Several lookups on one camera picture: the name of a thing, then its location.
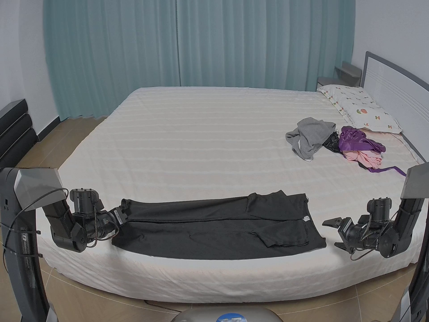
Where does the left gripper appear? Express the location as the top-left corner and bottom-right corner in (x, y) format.
(110, 205), (130, 228)

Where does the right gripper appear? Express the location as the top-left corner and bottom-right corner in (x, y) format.
(322, 217), (370, 254)

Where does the black T-shirt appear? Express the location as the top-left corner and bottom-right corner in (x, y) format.
(111, 190), (328, 260)

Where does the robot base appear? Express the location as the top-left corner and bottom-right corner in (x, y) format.
(171, 307), (279, 322)

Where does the bed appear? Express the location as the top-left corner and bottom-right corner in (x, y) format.
(15, 51), (429, 306)

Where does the pink garment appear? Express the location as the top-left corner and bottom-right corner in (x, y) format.
(343, 150), (383, 169)

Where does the black shiny garment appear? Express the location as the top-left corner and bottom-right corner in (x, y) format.
(322, 131), (343, 154)

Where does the purple garment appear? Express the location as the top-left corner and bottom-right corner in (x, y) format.
(338, 125), (407, 177)

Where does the grey garment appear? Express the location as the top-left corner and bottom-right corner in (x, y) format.
(285, 117), (337, 162)

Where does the white printed pillow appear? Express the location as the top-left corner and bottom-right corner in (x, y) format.
(317, 84), (403, 134)

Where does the black chest of drawers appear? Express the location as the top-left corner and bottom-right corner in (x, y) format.
(0, 99), (38, 170)

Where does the grey bedside table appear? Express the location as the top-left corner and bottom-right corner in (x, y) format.
(317, 61), (363, 87)

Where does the blue-green curtain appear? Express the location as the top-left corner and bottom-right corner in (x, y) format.
(176, 0), (356, 92)
(43, 0), (182, 120)

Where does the black cable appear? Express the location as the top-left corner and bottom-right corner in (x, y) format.
(348, 247), (373, 261)
(144, 300), (182, 314)
(2, 188), (69, 274)

